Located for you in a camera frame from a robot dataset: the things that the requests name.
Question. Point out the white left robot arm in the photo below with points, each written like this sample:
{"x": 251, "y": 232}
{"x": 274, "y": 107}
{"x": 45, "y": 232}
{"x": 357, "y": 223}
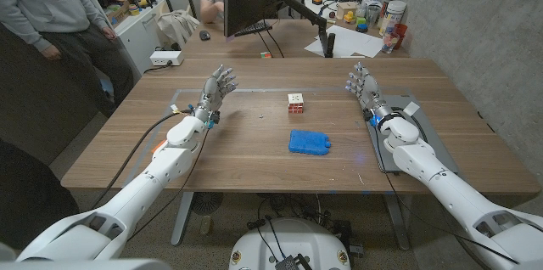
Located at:
{"x": 140, "y": 185}

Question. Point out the white robot torso base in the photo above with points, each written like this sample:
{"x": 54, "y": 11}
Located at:
{"x": 289, "y": 244}

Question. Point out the black floor fan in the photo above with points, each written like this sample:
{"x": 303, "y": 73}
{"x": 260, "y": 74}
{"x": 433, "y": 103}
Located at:
{"x": 206, "y": 203}

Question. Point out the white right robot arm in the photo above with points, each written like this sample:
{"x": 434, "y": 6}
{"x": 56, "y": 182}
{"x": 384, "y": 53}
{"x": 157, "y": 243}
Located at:
{"x": 449, "y": 189}

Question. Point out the small Rubik's cube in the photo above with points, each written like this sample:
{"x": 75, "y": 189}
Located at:
{"x": 266, "y": 54}

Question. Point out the white paper sheets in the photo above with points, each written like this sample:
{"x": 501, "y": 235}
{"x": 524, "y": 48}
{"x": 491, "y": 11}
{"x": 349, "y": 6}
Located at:
{"x": 345, "y": 43}

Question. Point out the small wooden box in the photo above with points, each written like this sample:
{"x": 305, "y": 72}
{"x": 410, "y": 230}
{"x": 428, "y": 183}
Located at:
{"x": 346, "y": 9}

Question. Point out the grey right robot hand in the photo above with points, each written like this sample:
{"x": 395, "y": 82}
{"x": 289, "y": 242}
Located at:
{"x": 367, "y": 86}

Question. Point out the yellow rubber duck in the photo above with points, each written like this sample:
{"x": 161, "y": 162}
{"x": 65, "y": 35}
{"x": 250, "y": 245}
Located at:
{"x": 349, "y": 17}

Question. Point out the grey laptop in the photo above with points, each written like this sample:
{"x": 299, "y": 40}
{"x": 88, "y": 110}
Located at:
{"x": 437, "y": 142}

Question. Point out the person in grey hoodie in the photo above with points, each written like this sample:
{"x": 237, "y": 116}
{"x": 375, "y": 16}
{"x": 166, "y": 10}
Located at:
{"x": 55, "y": 28}

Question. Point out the dark tall bottle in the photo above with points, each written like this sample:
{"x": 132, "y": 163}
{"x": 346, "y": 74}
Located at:
{"x": 386, "y": 4}

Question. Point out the red plastic cup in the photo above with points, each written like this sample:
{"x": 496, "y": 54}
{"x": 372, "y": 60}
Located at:
{"x": 399, "y": 34}

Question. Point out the white shelf cabinet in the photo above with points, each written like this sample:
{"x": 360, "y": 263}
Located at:
{"x": 127, "y": 11}

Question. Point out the white power strip box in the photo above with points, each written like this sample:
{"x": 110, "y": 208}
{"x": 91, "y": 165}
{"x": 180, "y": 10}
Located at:
{"x": 166, "y": 57}

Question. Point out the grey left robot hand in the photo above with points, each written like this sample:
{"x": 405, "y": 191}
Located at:
{"x": 211, "y": 91}

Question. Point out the black computer mouse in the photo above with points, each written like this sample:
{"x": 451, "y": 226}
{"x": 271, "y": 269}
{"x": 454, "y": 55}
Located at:
{"x": 204, "y": 35}

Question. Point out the black keyboard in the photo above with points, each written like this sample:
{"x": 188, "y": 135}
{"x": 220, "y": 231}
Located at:
{"x": 253, "y": 29}

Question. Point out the beige bag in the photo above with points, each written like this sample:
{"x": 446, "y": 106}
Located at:
{"x": 177, "y": 26}

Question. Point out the blue ice pack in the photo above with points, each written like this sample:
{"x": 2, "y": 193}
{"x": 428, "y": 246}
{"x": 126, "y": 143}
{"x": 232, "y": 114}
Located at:
{"x": 309, "y": 142}

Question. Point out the Rubik's cube white top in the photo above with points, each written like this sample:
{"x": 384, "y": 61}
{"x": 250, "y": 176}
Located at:
{"x": 295, "y": 102}

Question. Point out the clear plastic bottle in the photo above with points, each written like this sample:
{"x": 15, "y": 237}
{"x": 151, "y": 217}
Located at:
{"x": 389, "y": 43}

